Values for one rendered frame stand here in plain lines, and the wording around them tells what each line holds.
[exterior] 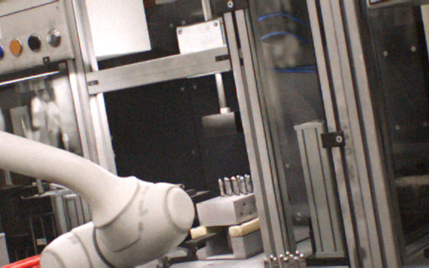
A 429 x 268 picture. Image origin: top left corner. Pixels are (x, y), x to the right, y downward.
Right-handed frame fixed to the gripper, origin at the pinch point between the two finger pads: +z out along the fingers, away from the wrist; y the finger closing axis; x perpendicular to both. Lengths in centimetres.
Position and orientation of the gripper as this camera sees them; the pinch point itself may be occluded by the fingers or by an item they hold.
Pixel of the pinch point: (201, 217)
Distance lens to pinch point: 189.2
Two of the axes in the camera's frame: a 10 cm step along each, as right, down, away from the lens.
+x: -7.9, 1.1, 6.0
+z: 5.9, -1.5, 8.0
